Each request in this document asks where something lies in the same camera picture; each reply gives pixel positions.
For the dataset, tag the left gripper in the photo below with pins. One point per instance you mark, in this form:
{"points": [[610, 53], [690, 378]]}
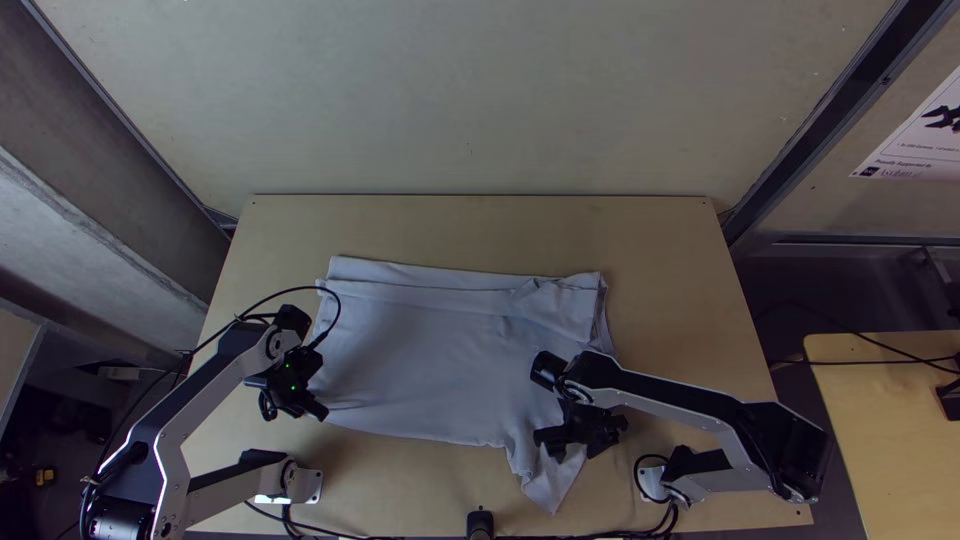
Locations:
{"points": [[292, 401]]}

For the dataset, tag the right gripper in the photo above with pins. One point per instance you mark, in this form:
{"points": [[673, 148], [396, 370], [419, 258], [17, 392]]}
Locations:
{"points": [[581, 431]]}

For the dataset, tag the grey t-shirt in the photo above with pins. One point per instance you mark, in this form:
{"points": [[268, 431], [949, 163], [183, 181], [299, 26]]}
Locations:
{"points": [[435, 352]]}

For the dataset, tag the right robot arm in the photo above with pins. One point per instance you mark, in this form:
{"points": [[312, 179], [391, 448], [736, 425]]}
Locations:
{"points": [[660, 386]]}

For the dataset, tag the pale wooden side table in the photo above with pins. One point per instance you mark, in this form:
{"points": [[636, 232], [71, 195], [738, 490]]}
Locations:
{"points": [[877, 450]]}

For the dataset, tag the white printed poster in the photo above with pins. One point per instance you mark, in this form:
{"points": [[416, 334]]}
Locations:
{"points": [[919, 142]]}

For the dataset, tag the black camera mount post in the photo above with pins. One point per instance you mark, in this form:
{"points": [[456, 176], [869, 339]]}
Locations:
{"points": [[480, 525]]}

